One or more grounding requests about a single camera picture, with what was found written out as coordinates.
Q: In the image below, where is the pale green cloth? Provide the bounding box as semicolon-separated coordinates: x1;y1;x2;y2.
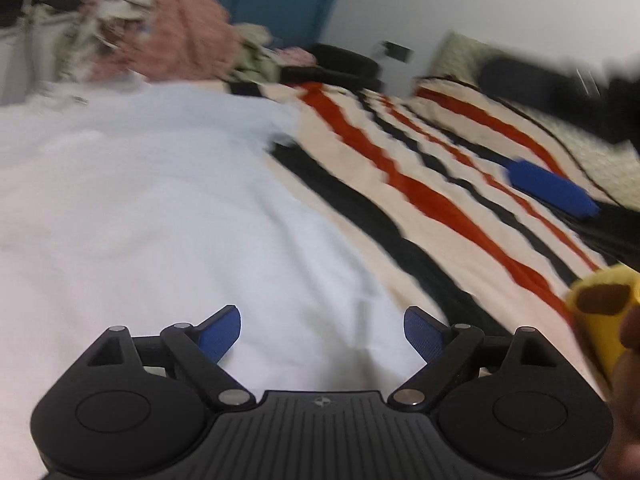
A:
230;22;283;83

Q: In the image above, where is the black sofa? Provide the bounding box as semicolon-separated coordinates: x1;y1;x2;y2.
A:
279;43;385;93

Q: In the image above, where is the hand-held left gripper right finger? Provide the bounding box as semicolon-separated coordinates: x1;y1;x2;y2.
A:
387;305;559;413

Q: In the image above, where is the pink fuzzy blanket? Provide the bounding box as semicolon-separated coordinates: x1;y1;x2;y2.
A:
90;0;242;82

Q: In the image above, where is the person's right forearm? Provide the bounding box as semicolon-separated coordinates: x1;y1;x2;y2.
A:
597;307;640;480

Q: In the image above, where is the white t-shirt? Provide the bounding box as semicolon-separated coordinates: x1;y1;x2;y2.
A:
0;80;453;480

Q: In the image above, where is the wall plug charger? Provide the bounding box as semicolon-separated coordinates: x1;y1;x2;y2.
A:
381;40;415;62

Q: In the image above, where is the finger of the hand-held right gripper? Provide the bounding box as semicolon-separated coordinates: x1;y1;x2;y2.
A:
492;156;602;221
477;55;608;116

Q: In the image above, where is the quilted beige headboard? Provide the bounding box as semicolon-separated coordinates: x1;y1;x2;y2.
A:
434;31;640;207

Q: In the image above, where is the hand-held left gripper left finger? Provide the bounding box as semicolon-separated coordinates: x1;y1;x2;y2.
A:
87;304;257;409

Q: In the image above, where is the red black striped blanket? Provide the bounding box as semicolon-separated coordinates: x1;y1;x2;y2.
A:
225;76;640;403

